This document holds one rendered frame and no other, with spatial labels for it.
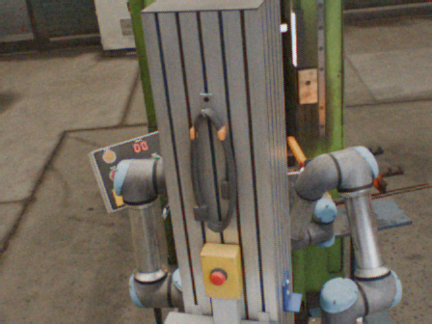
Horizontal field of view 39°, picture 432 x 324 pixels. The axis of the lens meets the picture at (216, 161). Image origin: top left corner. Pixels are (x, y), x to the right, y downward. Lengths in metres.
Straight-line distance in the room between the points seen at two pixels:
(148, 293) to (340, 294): 0.64
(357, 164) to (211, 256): 0.68
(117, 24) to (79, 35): 0.96
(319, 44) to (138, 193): 1.34
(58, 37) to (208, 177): 7.79
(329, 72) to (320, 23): 0.25
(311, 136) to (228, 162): 1.77
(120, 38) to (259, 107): 7.02
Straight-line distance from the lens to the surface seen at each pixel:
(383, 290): 2.02
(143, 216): 1.96
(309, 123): 3.03
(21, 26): 9.21
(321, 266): 3.49
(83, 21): 8.95
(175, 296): 2.07
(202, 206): 1.39
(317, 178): 1.89
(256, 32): 1.22
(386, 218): 2.90
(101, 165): 2.68
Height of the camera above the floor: 2.30
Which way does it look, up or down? 27 degrees down
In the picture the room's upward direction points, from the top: 6 degrees counter-clockwise
